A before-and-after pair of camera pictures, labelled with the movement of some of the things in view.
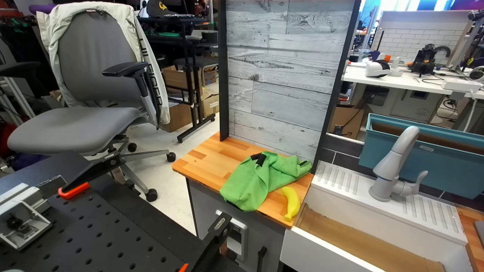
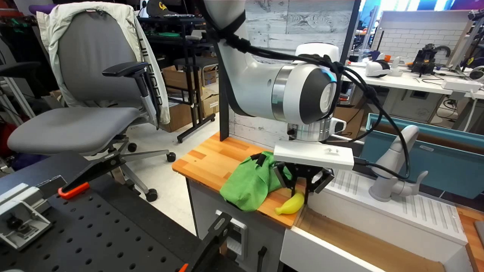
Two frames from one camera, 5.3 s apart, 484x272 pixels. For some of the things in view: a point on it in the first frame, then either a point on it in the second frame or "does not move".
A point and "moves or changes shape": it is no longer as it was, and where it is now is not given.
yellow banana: [293, 203] moves or changes shape
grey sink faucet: [387, 172] does not move
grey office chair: [107, 92] does not move
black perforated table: [113, 227] does not move
